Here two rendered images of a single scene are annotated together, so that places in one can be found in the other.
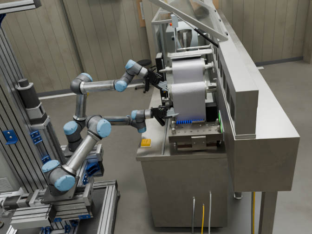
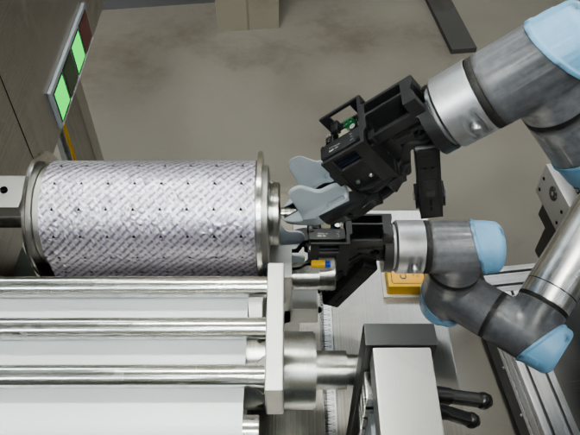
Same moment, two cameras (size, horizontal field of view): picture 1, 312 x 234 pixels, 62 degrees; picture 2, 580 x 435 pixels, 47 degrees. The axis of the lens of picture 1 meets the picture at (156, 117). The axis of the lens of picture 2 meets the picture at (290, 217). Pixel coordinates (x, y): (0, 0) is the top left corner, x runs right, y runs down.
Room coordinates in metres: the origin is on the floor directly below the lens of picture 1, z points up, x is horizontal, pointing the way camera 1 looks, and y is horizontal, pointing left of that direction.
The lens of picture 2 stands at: (2.31, -0.22, 1.84)
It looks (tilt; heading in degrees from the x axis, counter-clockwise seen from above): 49 degrees down; 169
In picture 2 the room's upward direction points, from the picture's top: straight up
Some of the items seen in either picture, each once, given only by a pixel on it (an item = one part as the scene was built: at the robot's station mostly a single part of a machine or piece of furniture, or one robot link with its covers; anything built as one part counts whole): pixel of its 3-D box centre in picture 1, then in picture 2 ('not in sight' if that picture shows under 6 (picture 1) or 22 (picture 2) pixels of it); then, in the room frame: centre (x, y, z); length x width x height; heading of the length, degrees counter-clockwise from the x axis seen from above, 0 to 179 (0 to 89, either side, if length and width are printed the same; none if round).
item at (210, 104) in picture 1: (195, 116); not in sight; (1.81, -0.32, 1.00); 0.33 x 0.07 x 0.20; 79
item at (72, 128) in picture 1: (72, 130); not in sight; (1.93, 0.72, 0.98); 0.13 x 0.12 x 0.14; 162
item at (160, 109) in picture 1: (159, 112); (348, 243); (1.76, -0.03, 1.12); 0.12 x 0.08 x 0.09; 79
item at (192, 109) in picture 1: (189, 110); not in sight; (1.71, -0.26, 1.11); 0.23 x 0.01 x 0.18; 79
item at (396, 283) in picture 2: (146, 142); (406, 274); (1.68, 0.11, 0.91); 0.07 x 0.07 x 0.02; 79
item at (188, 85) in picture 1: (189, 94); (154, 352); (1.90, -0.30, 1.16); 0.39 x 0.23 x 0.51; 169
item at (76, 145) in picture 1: (75, 142); not in sight; (1.92, 0.73, 0.87); 0.15 x 0.15 x 0.10
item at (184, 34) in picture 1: (184, 34); not in sight; (2.48, -0.39, 1.50); 0.14 x 0.14 x 0.06
